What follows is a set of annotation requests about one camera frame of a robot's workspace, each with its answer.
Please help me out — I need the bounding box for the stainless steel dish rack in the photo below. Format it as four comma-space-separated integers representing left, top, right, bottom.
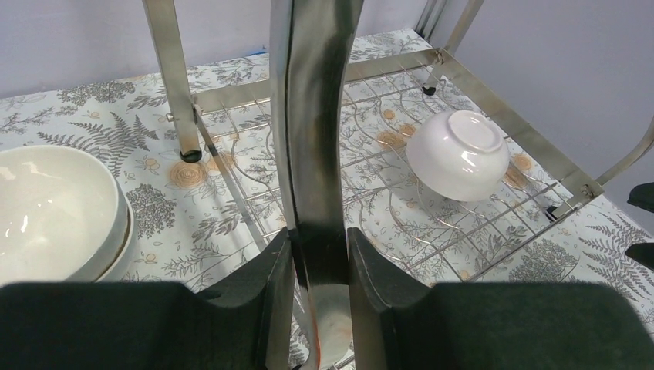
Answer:
142, 0, 654, 370

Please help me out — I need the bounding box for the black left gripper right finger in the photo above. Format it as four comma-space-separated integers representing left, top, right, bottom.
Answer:
347, 227, 653, 369

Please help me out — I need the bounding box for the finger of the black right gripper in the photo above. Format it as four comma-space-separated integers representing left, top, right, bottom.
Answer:
625, 242, 654, 271
627, 183, 654, 213

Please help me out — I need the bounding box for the white bowl front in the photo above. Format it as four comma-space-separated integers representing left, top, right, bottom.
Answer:
95, 195, 138, 282

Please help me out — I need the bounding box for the white pink bowl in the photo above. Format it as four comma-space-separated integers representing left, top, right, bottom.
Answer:
406, 109, 510, 202

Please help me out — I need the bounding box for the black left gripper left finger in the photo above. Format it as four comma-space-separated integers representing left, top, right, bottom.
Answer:
1, 230, 293, 369

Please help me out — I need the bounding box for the floral table mat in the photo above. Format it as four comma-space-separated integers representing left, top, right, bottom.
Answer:
0, 28, 654, 370

